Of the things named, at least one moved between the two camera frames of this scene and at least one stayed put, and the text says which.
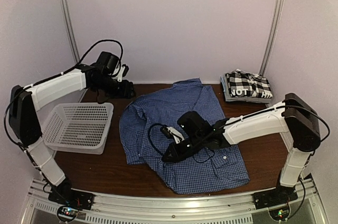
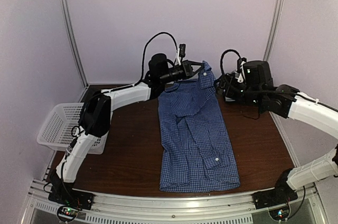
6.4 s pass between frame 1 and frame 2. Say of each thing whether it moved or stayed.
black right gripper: moved
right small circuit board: stayed
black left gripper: moved
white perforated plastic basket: stayed
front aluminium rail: stayed
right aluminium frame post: stayed
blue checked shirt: moved
